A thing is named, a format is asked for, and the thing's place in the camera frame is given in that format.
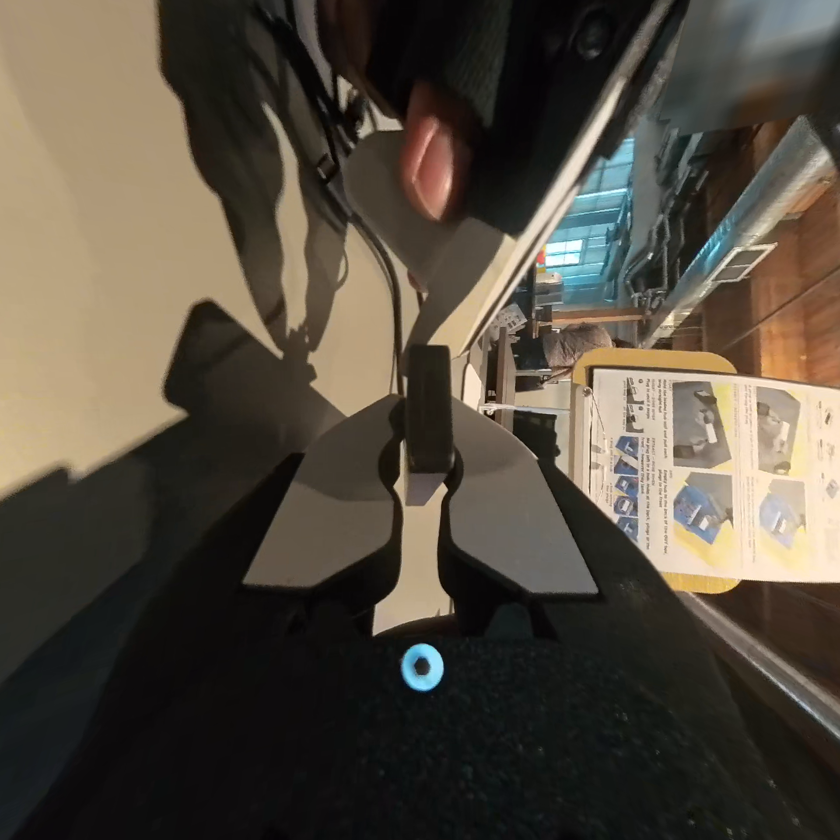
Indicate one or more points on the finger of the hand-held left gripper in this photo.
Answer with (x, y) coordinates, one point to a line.
(576, 172)
(466, 282)

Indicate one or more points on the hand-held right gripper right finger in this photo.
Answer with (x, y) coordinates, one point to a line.
(525, 525)

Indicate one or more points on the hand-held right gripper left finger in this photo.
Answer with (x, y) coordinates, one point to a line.
(315, 512)

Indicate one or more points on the person's left hand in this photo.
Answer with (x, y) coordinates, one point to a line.
(436, 164)

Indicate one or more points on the large paned window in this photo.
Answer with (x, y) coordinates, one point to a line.
(577, 216)

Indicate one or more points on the white vent grille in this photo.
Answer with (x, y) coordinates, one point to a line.
(741, 262)

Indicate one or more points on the wooden instruction board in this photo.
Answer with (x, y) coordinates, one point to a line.
(722, 459)

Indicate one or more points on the silver ventilation duct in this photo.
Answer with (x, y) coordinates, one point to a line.
(754, 216)

